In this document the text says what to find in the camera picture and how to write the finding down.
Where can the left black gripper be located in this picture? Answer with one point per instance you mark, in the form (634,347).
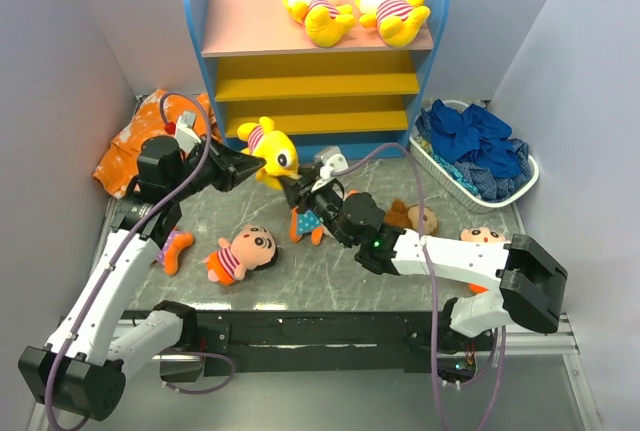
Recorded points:
(231,165)

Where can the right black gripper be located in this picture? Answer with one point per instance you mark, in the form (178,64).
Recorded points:
(304,194)

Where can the yellow frog plush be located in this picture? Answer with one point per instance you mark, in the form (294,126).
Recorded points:
(397,22)
(263,140)
(325,22)

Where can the yellow frog plush front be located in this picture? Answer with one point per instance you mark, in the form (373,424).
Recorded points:
(397,22)

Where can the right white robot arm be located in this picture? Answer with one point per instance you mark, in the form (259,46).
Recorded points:
(523,284)

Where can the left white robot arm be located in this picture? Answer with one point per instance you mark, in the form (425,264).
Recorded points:
(81,369)

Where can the blue pink yellow toy shelf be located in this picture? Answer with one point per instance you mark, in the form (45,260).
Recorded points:
(359,95)

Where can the white plush blue dotted dress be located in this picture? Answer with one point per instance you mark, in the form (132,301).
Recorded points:
(306,224)

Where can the boy doll striped shirt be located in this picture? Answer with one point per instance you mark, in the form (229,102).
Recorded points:
(253,248)

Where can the brown monkey plush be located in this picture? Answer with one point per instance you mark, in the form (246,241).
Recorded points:
(410,217)

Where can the plush purple dotted dress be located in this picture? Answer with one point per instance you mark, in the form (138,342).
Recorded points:
(169,255)

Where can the orange white tie-dye cloth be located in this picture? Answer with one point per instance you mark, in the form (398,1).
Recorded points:
(119,163)

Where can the white plastic laundry basket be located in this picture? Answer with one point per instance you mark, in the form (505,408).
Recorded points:
(500,191)

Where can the blue clothes pile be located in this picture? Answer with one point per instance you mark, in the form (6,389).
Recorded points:
(475,141)

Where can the boy doll right side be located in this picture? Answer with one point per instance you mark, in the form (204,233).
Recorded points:
(482,235)

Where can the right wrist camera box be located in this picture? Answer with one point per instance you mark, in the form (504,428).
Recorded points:
(331,161)

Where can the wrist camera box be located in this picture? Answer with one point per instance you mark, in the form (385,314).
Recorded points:
(183,131)
(331,161)

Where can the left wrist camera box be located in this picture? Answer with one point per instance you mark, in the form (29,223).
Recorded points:
(183,131)

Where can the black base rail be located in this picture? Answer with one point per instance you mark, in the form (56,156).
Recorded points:
(293,341)

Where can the aluminium frame rail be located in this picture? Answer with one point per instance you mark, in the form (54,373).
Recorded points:
(520,341)

